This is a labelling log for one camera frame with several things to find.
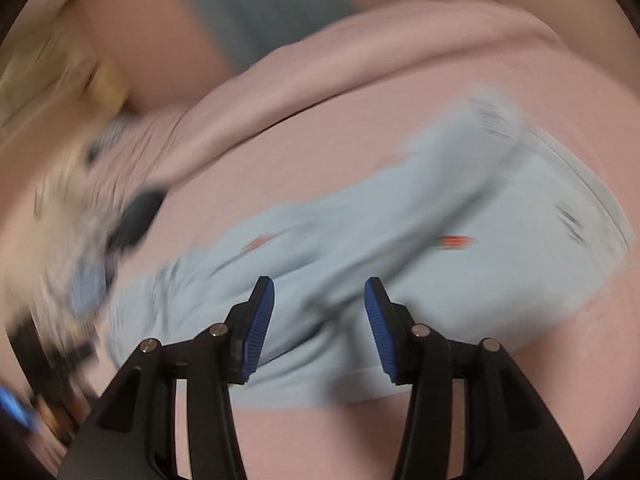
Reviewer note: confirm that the plaid pillow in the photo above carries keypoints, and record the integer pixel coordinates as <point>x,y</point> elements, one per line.
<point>77,274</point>

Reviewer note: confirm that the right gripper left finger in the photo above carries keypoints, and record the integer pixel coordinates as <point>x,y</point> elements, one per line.
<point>130,433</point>

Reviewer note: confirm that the light blue strawberry pants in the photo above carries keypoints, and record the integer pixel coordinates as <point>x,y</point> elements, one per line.
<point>487,227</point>

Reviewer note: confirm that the pink blanket roll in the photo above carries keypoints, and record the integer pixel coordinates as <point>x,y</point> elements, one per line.
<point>163,148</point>

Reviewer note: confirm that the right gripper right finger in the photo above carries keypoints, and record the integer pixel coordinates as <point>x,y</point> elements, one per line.
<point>509,433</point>

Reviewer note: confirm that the dark folded garment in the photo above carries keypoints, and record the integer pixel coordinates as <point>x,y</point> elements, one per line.
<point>135,220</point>

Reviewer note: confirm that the pink bed mattress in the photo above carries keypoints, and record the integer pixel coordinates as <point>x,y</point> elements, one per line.
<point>586,369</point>

